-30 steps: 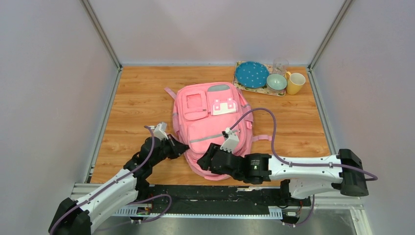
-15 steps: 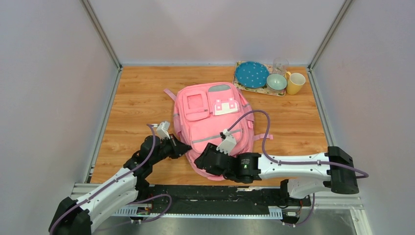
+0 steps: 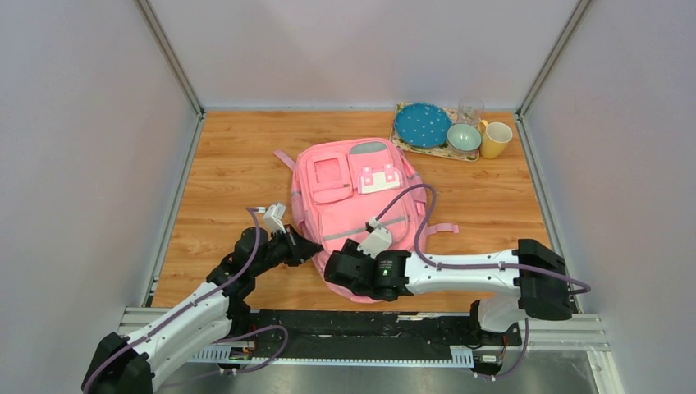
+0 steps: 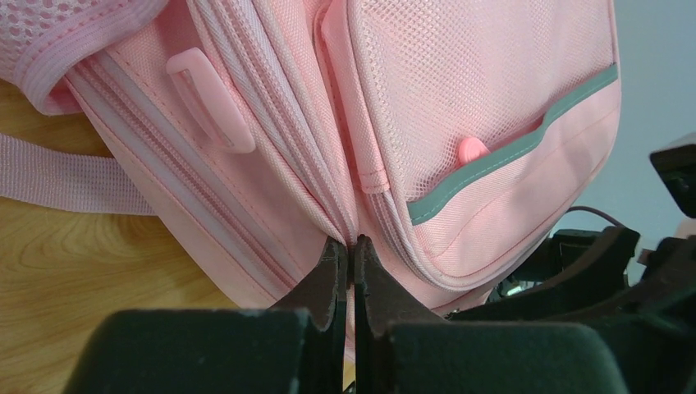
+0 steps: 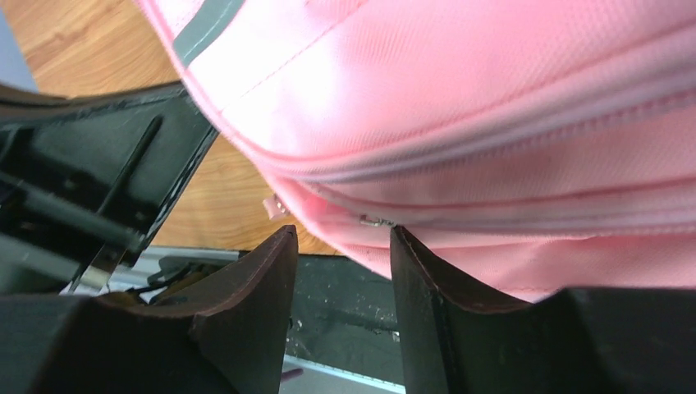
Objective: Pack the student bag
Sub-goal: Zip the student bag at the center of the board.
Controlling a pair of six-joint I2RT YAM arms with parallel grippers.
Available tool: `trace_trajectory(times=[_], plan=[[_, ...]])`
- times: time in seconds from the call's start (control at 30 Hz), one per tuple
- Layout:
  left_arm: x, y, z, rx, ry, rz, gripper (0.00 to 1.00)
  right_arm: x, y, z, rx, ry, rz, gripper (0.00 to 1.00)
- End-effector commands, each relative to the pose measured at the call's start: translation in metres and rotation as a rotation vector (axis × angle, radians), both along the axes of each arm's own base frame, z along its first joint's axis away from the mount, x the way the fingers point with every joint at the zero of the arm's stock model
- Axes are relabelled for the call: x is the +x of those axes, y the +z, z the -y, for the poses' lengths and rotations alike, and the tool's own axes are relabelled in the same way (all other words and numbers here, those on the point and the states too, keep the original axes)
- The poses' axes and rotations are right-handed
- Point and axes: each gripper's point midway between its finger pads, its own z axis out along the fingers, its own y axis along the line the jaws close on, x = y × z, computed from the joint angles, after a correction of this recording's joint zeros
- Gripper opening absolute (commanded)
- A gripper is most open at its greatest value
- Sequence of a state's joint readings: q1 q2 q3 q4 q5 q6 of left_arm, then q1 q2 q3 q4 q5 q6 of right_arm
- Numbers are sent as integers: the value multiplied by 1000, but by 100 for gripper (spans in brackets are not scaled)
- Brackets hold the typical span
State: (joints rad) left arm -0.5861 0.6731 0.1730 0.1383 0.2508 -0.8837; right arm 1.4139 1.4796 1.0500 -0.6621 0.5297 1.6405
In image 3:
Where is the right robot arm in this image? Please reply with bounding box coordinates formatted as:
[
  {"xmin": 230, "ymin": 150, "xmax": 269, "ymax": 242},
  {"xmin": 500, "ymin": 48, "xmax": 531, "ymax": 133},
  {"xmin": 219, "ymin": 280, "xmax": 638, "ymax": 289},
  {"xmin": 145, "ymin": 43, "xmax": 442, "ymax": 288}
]
[{"xmin": 324, "ymin": 239, "xmax": 573, "ymax": 344}]

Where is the light green bowl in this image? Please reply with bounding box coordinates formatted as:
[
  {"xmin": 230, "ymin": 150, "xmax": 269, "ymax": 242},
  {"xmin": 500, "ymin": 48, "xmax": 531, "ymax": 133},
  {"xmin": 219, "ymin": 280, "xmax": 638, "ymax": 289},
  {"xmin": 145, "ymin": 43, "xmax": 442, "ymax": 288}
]
[{"xmin": 446, "ymin": 123, "xmax": 482, "ymax": 152}]

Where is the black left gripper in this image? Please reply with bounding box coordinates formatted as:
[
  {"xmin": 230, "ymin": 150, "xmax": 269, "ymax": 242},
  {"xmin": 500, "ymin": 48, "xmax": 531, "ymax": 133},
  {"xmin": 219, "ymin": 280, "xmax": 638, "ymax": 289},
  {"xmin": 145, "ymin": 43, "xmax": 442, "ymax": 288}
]
[{"xmin": 251, "ymin": 224, "xmax": 323, "ymax": 277}]

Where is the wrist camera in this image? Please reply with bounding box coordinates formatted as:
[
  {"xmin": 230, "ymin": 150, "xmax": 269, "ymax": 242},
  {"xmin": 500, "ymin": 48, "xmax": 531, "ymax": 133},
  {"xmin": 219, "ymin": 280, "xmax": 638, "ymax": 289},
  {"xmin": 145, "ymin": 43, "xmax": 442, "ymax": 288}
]
[
  {"xmin": 357, "ymin": 218, "xmax": 393, "ymax": 259},
  {"xmin": 255, "ymin": 202, "xmax": 286, "ymax": 234}
]

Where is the pink student backpack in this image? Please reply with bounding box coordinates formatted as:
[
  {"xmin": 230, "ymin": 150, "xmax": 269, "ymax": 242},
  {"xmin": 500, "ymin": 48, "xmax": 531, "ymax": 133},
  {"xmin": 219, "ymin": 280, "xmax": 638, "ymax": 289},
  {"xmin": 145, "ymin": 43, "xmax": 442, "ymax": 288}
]
[{"xmin": 274, "ymin": 138, "xmax": 459, "ymax": 274}]

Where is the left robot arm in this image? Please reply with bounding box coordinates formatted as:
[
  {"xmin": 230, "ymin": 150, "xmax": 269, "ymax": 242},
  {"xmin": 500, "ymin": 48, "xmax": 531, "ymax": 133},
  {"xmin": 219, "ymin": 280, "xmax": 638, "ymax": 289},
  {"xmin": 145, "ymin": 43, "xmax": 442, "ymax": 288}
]
[{"xmin": 80, "ymin": 225, "xmax": 323, "ymax": 393}]

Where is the clear drinking glass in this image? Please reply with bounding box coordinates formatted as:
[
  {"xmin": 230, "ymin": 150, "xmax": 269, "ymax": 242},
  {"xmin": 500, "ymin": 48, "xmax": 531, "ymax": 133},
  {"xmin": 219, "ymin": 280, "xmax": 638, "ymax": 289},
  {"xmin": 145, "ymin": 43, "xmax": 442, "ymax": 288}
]
[{"xmin": 456, "ymin": 97, "xmax": 485, "ymax": 126}]

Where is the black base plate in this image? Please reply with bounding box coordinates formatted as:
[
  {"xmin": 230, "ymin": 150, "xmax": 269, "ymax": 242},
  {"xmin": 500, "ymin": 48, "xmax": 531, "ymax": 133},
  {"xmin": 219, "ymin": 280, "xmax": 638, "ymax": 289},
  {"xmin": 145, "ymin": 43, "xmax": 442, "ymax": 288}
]
[{"xmin": 245, "ymin": 309, "xmax": 523, "ymax": 361}]

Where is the yellow mug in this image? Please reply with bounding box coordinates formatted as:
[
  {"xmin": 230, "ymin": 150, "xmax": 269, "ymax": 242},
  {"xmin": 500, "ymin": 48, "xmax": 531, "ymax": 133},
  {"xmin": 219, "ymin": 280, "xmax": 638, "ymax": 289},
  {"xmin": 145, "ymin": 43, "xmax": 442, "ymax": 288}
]
[{"xmin": 478, "ymin": 120, "xmax": 514, "ymax": 159}]

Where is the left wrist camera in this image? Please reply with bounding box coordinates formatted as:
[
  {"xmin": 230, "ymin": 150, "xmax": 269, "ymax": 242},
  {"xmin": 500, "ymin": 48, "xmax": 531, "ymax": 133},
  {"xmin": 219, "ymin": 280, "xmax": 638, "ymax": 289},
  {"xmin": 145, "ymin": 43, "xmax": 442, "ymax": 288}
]
[{"xmin": 255, "ymin": 202, "xmax": 286, "ymax": 234}]

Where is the blue polka dot plate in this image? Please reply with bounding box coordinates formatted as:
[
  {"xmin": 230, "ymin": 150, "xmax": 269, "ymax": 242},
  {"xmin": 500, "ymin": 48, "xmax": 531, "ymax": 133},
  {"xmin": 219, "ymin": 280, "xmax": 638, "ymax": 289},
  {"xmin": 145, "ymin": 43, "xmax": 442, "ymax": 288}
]
[{"xmin": 393, "ymin": 103, "xmax": 452, "ymax": 149}]

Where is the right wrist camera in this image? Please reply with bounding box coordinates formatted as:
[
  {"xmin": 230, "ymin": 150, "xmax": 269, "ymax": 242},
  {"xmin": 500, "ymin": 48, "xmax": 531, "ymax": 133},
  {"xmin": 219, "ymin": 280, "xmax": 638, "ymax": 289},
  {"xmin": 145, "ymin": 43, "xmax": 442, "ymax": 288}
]
[{"xmin": 357, "ymin": 218, "xmax": 393, "ymax": 259}]

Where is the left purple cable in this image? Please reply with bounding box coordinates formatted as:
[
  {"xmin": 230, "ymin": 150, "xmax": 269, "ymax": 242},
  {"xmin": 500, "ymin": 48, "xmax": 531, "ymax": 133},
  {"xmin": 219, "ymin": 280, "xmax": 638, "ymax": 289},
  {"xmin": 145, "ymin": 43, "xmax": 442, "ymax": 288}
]
[{"xmin": 81, "ymin": 206, "xmax": 289, "ymax": 394}]

